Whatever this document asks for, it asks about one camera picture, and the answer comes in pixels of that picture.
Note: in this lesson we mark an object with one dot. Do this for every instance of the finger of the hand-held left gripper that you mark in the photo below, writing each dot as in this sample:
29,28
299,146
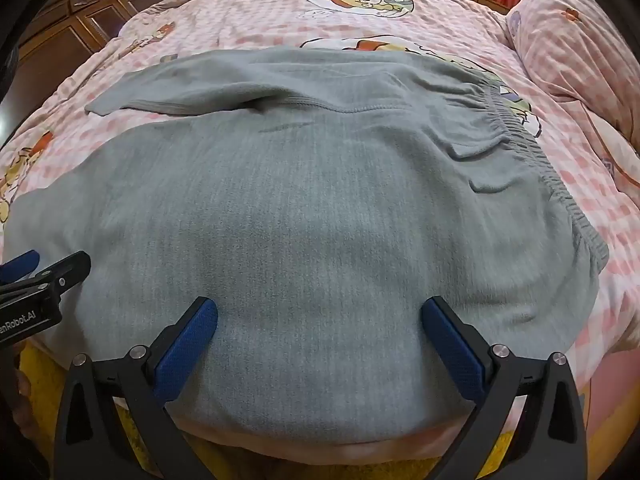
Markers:
67,270
20,265

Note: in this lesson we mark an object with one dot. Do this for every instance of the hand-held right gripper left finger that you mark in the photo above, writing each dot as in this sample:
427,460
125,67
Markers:
187,345

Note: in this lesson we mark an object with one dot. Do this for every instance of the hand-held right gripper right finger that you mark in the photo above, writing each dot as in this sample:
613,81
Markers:
452,350

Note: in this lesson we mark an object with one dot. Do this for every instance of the grey pants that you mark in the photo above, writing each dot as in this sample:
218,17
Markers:
300,210

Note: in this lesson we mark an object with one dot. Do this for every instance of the yellow mat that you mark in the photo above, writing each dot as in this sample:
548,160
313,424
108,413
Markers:
35,370

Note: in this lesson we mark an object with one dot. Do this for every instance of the brown wooden wardrobe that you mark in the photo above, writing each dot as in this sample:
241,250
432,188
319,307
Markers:
75,25

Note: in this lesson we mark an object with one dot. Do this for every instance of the pink cushion with orange piping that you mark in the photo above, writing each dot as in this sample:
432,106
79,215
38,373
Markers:
617,145

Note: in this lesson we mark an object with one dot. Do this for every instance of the pink checkered pillow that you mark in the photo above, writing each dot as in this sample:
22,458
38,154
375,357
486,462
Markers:
575,45

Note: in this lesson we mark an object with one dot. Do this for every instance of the pink checkered printed blanket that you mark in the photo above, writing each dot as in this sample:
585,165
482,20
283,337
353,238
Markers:
350,15

